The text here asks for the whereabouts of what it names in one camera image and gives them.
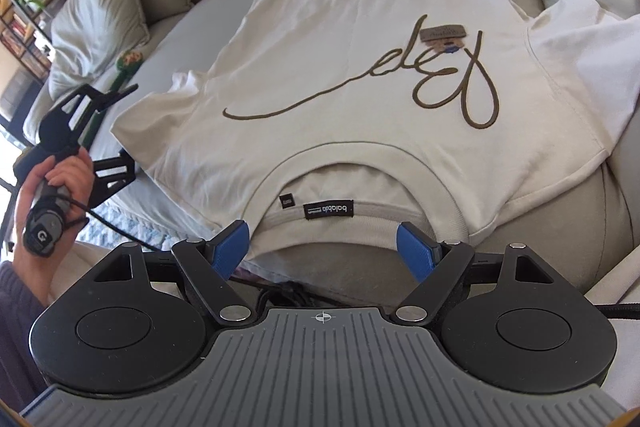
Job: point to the white t-shirt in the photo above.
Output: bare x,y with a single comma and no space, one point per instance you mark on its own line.
350,57

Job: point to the person's left forearm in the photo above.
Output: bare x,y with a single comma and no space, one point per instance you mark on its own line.
20,332

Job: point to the person's left hand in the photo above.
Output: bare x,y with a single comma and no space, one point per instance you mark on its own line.
75,172

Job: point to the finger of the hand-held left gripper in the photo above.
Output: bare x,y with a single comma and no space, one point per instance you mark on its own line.
112,179
92,99

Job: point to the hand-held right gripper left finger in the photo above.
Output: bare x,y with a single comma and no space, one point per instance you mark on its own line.
231,252

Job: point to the blue patterned rug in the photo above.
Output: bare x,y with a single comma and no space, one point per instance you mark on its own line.
125,219

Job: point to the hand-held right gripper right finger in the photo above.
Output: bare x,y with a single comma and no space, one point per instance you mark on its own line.
415,252

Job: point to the black metal bookshelf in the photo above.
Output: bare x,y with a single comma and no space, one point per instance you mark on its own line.
25,32

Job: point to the large flanged pillow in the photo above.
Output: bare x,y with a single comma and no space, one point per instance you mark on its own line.
95,7

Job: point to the grey-green sofa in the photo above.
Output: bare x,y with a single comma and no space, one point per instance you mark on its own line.
170,42

